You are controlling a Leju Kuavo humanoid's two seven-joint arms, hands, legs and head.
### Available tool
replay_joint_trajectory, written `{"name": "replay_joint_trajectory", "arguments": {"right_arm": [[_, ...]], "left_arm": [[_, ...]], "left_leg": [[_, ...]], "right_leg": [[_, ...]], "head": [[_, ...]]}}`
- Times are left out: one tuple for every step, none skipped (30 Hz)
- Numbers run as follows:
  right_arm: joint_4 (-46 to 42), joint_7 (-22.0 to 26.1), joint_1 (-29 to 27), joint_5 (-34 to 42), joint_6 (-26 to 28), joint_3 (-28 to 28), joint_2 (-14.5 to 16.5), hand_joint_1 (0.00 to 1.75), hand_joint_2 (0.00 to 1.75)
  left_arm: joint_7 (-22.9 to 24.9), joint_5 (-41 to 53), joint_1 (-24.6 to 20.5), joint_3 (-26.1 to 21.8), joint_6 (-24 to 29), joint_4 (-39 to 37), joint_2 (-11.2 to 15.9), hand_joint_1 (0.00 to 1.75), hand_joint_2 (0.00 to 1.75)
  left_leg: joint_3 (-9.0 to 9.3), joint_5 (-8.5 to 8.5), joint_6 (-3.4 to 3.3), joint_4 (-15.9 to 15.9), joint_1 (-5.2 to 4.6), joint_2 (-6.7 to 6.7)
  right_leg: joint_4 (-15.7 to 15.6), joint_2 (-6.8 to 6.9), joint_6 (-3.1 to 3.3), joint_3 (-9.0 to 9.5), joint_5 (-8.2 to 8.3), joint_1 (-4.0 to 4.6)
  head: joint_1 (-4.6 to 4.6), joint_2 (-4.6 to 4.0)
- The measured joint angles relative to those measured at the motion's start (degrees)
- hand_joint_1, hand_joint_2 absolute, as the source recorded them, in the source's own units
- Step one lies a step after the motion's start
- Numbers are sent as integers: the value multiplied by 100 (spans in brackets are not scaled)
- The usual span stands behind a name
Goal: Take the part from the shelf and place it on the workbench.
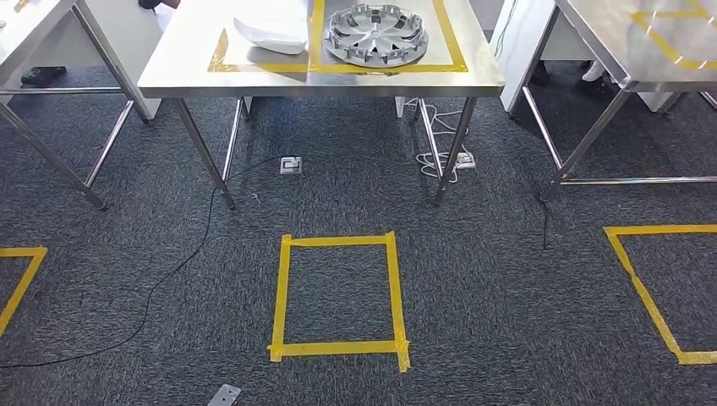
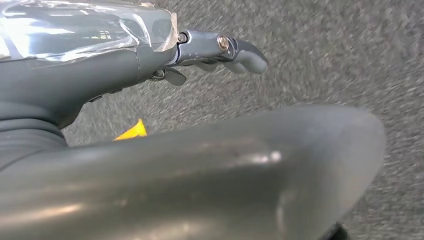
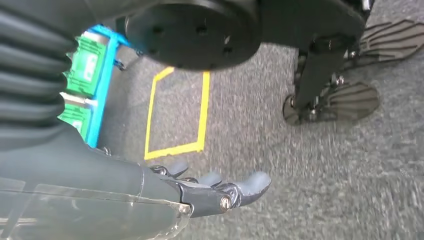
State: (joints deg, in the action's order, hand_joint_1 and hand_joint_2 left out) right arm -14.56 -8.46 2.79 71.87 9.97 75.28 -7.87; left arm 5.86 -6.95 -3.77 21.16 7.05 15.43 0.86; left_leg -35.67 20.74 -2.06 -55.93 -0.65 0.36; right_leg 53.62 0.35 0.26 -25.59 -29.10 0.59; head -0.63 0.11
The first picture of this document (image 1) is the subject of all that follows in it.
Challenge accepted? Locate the small yellow tape frame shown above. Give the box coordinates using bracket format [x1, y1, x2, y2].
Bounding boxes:
[207, 28, 312, 74]

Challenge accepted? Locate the white desk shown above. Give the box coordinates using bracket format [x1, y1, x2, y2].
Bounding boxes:
[491, 0, 595, 113]

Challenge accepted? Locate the stainless steel workbench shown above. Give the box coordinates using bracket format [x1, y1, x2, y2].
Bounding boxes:
[137, 0, 506, 211]

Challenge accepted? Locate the white curved plastic part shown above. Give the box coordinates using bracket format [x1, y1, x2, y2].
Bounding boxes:
[233, 16, 309, 56]

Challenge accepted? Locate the stainless steel table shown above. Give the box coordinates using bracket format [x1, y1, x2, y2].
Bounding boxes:
[0, 0, 152, 212]
[521, 0, 717, 186]

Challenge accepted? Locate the silver wheel hubcap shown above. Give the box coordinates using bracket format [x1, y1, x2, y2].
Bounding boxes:
[323, 3, 430, 69]

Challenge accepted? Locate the black floor cable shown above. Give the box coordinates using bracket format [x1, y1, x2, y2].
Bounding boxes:
[0, 154, 293, 370]

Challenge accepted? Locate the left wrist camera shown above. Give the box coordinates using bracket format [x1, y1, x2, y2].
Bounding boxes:
[207, 384, 242, 406]

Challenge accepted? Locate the white cable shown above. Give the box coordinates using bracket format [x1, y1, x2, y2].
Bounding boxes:
[402, 97, 477, 184]

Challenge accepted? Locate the yellow floor tape square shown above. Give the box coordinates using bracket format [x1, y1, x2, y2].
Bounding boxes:
[267, 231, 411, 374]
[603, 223, 717, 366]
[0, 246, 49, 337]

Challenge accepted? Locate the black shoe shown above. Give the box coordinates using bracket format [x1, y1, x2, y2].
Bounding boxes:
[21, 66, 67, 86]

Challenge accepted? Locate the large yellow tape frame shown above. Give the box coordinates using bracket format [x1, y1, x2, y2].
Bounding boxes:
[306, 0, 468, 74]

